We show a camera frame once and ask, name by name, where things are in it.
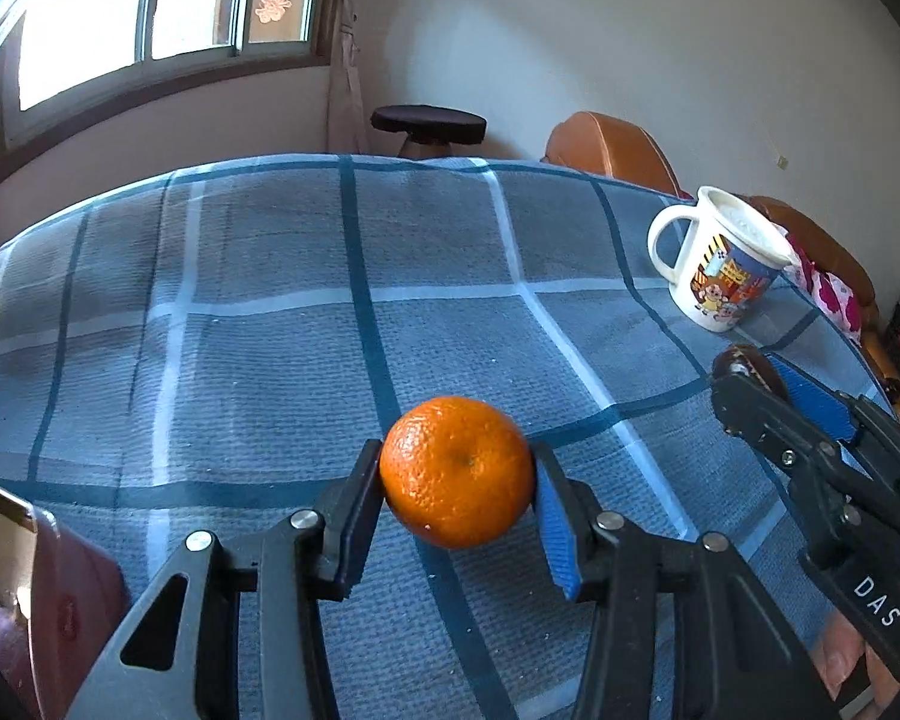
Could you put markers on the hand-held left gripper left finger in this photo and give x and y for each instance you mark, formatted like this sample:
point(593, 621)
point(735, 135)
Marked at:
point(356, 540)

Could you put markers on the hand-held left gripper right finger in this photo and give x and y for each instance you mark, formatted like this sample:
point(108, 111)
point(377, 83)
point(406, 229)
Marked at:
point(555, 532)

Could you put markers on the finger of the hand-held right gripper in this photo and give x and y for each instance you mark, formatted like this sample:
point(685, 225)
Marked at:
point(817, 401)
point(765, 424)

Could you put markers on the orange mandarin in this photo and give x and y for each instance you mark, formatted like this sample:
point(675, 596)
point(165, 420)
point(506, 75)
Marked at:
point(457, 472)

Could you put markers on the pink tin box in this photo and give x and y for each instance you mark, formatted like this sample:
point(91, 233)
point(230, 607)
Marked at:
point(82, 600)

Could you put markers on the person's right hand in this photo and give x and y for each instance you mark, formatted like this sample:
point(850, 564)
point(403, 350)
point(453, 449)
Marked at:
point(844, 660)

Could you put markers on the pink floral cloth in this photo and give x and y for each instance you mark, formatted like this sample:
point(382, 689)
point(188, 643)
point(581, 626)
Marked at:
point(832, 300)

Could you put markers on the white cartoon mug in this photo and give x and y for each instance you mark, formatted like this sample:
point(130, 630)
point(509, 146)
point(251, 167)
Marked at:
point(720, 285)

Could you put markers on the brown leather sofa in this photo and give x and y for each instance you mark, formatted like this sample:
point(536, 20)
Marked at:
point(776, 210)

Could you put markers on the blue plaid tablecloth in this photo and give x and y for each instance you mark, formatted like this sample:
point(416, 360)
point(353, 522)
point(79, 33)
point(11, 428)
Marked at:
point(270, 315)

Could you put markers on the dark round stool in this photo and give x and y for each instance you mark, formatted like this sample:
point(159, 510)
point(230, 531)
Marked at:
point(427, 122)

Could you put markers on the pink curtain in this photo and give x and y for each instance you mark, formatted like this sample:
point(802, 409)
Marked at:
point(345, 90)

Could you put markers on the red window sticker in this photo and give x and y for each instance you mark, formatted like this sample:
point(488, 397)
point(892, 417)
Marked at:
point(272, 4)

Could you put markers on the sliding glass window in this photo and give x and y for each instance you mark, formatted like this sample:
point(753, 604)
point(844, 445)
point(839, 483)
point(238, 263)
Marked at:
point(82, 37)

